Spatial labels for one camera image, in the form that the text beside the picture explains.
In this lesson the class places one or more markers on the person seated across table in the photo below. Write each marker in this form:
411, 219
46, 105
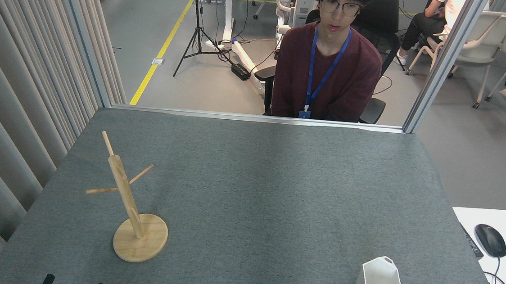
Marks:
328, 75

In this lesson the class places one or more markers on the beige pleated curtain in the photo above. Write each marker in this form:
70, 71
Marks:
17, 96

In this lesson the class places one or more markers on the black computer mouse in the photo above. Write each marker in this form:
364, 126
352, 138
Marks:
490, 240

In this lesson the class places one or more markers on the silver floor socket plate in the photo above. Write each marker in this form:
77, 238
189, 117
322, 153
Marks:
157, 61

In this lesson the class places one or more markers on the person seated in black trousers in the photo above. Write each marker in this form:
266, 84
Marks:
424, 27

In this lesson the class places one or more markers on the silver table rail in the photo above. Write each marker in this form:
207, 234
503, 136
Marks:
255, 118

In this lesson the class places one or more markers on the black office chair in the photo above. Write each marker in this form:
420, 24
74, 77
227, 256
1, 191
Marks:
382, 16

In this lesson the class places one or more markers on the black-framed glasses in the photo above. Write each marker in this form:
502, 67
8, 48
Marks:
340, 6

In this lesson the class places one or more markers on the white mesh chair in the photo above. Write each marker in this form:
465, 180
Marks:
491, 36

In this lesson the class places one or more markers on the white stand on wheels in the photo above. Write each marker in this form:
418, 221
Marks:
229, 18

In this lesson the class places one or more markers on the white faceted cup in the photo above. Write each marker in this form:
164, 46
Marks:
375, 282

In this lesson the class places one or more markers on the silver frame post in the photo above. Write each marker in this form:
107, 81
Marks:
83, 34
444, 62

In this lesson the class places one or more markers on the wooden cup storage rack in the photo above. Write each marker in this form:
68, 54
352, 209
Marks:
127, 195

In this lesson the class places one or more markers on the white machine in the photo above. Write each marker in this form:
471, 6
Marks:
302, 3

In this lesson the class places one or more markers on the black power strip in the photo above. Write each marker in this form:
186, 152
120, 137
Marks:
240, 71

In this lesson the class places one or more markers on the black flat bar device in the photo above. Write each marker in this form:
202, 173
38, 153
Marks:
471, 242

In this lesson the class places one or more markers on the black tripod stand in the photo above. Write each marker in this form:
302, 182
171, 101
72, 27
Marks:
197, 29

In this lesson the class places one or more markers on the blue badge holder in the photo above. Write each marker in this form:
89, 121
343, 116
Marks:
304, 114

